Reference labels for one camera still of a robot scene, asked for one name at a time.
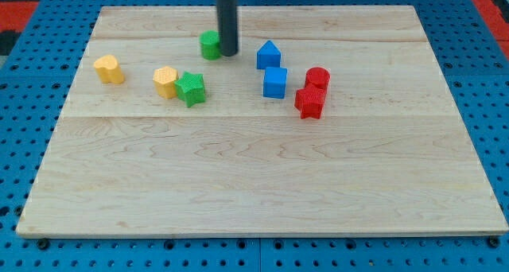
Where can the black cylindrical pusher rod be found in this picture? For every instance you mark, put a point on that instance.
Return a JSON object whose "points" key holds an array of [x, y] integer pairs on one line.
{"points": [[227, 19]]}

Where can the green cylinder block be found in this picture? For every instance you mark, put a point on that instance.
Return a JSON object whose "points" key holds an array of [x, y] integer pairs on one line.
{"points": [[210, 45]]}

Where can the blue pentagon house block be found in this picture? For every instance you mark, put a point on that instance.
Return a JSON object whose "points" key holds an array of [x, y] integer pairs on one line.
{"points": [[268, 56]]}

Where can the green star block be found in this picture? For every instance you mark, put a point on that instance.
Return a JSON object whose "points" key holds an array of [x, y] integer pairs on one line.
{"points": [[190, 89]]}

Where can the blue cube block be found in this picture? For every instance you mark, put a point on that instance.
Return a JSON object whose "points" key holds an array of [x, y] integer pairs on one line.
{"points": [[274, 82]]}

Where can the yellow hexagon block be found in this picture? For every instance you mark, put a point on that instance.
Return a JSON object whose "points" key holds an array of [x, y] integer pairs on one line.
{"points": [[164, 81]]}

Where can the red cylinder block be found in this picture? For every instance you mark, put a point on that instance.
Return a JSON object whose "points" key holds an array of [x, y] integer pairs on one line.
{"points": [[318, 77]]}

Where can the red star block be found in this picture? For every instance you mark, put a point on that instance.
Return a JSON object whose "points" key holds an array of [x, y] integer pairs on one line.
{"points": [[309, 100]]}

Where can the yellow heart block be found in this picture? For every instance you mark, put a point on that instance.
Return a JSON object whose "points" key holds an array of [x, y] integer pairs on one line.
{"points": [[108, 70]]}

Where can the light wooden board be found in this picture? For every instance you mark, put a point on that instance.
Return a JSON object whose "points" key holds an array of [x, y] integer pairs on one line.
{"points": [[389, 157]]}

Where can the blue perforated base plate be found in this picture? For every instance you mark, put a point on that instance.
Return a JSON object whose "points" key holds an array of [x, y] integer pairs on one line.
{"points": [[38, 73]]}

